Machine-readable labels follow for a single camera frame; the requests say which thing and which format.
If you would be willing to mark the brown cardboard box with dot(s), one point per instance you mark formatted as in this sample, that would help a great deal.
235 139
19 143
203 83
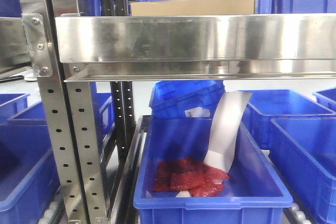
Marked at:
193 8

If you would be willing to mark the right steel shelf beam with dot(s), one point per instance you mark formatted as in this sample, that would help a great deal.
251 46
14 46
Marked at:
289 46

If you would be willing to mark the steel shelf beam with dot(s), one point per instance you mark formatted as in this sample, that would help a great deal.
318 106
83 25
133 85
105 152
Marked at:
14 50
289 46

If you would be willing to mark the right steel shelf upright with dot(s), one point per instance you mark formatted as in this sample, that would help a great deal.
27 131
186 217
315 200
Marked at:
82 97

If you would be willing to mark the steel shelf upright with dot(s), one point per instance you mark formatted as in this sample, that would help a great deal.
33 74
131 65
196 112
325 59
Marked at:
82 97
40 31

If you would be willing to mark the left steel shelf beam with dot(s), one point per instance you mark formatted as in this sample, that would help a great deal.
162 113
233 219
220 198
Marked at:
14 50

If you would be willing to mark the left steel shelf upright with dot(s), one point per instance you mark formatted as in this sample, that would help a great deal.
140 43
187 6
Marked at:
40 31

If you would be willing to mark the blue bin behind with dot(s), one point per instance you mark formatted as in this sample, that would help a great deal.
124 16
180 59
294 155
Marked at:
185 98

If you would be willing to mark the white paper sheet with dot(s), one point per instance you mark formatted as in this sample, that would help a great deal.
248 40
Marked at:
224 129

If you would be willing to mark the red plastic bags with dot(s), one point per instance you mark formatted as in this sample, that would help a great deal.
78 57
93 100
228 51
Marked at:
189 175

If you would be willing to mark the blue bin with red bags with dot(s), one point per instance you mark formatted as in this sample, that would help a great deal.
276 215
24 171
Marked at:
254 192

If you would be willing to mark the blue bin rear right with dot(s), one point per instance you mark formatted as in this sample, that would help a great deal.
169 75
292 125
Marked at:
265 105

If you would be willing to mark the blue bin lower right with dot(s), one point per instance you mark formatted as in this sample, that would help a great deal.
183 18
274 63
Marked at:
303 150

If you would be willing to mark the blue bin lower left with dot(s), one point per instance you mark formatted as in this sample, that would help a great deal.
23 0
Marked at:
29 178

